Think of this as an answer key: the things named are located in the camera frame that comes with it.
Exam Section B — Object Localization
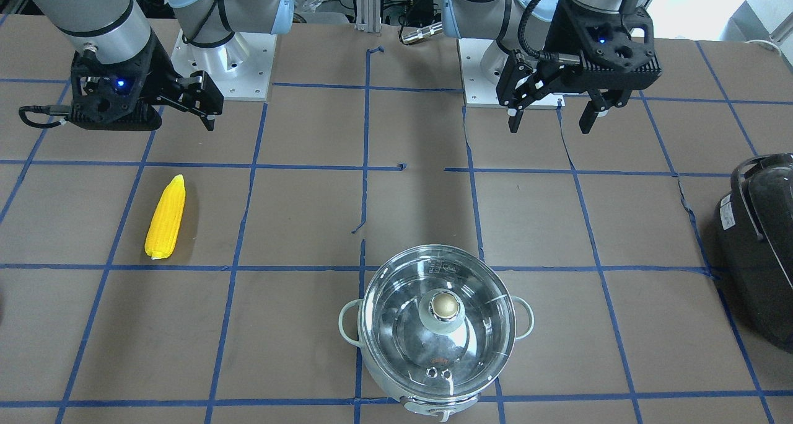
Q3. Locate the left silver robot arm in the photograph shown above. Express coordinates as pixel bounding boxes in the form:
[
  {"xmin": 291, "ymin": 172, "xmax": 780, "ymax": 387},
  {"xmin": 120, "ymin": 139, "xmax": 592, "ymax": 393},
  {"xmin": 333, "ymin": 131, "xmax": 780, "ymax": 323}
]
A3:
[{"xmin": 441, "ymin": 0, "xmax": 662, "ymax": 134}]

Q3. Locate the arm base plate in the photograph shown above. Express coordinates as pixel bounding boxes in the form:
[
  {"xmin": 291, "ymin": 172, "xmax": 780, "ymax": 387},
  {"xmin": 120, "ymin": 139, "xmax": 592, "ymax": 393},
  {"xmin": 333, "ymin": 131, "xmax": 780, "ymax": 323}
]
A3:
[
  {"xmin": 171, "ymin": 32, "xmax": 279, "ymax": 102},
  {"xmin": 457, "ymin": 37, "xmax": 566, "ymax": 109}
]

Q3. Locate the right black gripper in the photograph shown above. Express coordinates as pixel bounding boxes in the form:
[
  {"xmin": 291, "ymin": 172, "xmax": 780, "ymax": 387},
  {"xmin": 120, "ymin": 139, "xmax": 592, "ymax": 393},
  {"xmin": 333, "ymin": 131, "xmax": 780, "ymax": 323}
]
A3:
[{"xmin": 67, "ymin": 37, "xmax": 224, "ymax": 132}]

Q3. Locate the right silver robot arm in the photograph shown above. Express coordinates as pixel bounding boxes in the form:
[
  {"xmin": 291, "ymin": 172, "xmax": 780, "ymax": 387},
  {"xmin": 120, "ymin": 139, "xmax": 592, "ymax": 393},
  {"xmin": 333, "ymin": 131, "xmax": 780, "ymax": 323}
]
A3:
[{"xmin": 18, "ymin": 0, "xmax": 295, "ymax": 132}]

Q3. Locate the glass pot lid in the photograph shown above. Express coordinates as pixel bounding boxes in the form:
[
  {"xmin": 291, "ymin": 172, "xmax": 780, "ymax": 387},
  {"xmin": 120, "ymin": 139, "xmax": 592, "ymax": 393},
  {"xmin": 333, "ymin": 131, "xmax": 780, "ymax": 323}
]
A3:
[{"xmin": 358, "ymin": 245, "xmax": 517, "ymax": 402}]

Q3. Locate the yellow corn cob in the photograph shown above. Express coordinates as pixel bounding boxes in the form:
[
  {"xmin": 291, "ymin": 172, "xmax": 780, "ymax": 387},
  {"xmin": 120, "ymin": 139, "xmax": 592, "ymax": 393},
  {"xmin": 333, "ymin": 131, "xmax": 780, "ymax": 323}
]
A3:
[{"xmin": 144, "ymin": 174, "xmax": 186, "ymax": 260}]

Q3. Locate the pale green steel pot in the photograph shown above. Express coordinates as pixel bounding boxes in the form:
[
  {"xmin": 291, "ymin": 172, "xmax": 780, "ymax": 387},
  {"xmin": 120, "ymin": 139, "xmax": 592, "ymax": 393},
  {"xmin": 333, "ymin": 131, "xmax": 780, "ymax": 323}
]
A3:
[{"xmin": 338, "ymin": 244, "xmax": 535, "ymax": 423}]

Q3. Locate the aluminium frame post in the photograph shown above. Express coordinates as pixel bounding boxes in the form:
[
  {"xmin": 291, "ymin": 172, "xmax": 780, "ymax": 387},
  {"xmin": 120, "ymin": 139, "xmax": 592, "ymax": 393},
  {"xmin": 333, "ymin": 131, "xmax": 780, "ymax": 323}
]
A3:
[{"xmin": 354, "ymin": 0, "xmax": 382, "ymax": 36}]

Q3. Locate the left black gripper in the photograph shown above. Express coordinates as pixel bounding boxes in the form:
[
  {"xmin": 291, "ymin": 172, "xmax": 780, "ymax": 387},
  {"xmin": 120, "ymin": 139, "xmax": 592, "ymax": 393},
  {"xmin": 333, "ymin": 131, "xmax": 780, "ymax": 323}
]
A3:
[{"xmin": 496, "ymin": 0, "xmax": 662, "ymax": 134}]

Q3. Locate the dark brown rice cooker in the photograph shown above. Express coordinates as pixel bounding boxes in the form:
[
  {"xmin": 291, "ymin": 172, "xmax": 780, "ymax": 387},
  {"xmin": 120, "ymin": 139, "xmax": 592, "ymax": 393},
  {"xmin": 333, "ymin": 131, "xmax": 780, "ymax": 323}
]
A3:
[{"xmin": 716, "ymin": 153, "xmax": 792, "ymax": 353}]

